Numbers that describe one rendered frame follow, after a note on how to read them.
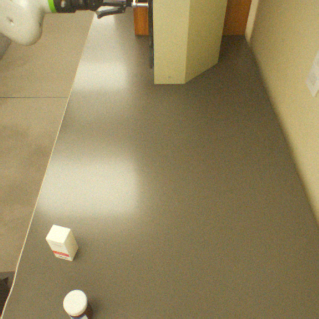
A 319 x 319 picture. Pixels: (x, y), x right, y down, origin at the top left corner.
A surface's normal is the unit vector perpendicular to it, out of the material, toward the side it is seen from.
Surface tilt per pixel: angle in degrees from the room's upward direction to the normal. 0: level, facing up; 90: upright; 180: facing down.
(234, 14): 90
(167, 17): 90
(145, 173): 0
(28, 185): 0
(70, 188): 0
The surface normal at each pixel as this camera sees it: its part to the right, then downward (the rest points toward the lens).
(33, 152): 0.00, -0.66
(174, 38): 0.00, 0.75
